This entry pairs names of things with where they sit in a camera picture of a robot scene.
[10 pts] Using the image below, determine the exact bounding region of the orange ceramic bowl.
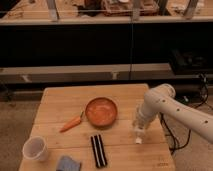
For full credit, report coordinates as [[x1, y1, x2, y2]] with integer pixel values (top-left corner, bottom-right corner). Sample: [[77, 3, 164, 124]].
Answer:
[[85, 97, 118, 127]]

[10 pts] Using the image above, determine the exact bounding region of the black cable on floor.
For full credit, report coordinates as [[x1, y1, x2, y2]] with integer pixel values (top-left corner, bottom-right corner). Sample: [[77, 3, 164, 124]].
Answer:
[[159, 74, 210, 156]]

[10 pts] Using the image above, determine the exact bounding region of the black white striped block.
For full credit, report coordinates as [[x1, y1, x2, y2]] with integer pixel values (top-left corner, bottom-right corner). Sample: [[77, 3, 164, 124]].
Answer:
[[90, 134, 108, 168]]

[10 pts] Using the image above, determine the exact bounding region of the metal shelf rail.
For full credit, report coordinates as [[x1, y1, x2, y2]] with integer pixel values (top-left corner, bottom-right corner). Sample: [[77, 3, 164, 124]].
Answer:
[[0, 63, 173, 84]]

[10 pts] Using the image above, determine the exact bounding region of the blue sponge cloth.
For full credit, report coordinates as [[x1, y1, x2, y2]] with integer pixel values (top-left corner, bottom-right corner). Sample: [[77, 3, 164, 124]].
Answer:
[[56, 156, 81, 171]]

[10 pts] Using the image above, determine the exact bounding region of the black box on shelf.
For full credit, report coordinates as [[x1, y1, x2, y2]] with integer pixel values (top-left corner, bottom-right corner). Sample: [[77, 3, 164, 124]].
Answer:
[[169, 49, 213, 75]]

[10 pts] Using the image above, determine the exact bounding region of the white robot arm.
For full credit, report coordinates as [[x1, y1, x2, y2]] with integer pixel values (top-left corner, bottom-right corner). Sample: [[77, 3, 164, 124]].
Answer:
[[133, 84, 213, 144]]

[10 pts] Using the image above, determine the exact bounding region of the orange carrot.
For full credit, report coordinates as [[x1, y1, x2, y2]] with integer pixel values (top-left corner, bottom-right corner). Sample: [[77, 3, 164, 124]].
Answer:
[[60, 113, 83, 132]]

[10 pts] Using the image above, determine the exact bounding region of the white plastic bottle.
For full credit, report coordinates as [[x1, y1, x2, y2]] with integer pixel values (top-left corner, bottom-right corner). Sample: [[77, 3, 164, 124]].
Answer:
[[134, 125, 145, 144]]

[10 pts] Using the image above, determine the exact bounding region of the white plastic cup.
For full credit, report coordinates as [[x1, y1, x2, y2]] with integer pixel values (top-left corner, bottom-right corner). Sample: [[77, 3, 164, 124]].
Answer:
[[22, 136, 49, 162]]

